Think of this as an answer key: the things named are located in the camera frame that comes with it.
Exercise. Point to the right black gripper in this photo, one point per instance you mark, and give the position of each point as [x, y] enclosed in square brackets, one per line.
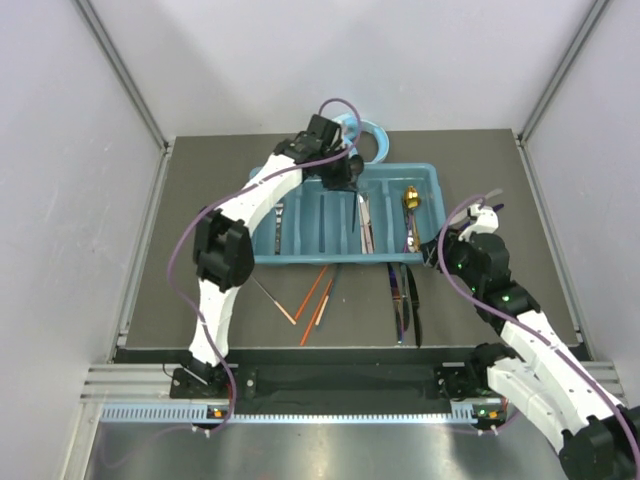
[430, 252]

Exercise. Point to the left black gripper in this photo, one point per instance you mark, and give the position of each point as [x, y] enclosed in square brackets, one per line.
[342, 180]

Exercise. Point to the black knife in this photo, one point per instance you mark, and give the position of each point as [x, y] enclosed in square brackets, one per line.
[415, 305]

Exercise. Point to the silver grey knife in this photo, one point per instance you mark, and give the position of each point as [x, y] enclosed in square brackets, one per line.
[406, 315]

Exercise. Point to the iridescent knife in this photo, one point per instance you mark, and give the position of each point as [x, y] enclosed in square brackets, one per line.
[396, 299]

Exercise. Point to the blue plastic cutlery tray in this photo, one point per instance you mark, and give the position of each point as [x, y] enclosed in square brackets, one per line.
[384, 184]

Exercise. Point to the gold spoon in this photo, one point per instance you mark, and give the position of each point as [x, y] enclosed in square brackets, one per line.
[412, 201]

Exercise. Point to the black spoon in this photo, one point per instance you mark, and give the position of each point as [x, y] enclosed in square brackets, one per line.
[356, 164]

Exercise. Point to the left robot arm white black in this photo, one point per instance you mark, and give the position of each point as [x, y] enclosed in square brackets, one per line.
[223, 252]

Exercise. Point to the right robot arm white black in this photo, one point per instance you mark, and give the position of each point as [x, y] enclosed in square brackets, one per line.
[594, 435]

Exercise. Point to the dark chopstick in tray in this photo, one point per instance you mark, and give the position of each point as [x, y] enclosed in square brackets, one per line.
[322, 225]

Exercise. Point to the pink knife in tray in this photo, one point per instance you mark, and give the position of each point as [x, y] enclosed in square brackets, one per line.
[367, 237]

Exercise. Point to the patterned fork in tray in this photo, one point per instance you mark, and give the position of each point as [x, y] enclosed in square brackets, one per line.
[279, 210]

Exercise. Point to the orange chopstick long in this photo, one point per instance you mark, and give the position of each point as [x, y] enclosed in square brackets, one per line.
[310, 293]

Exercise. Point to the orange chopstick lower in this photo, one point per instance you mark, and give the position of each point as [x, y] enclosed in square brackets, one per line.
[316, 313]

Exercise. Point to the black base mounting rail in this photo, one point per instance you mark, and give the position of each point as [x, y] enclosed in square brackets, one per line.
[318, 381]

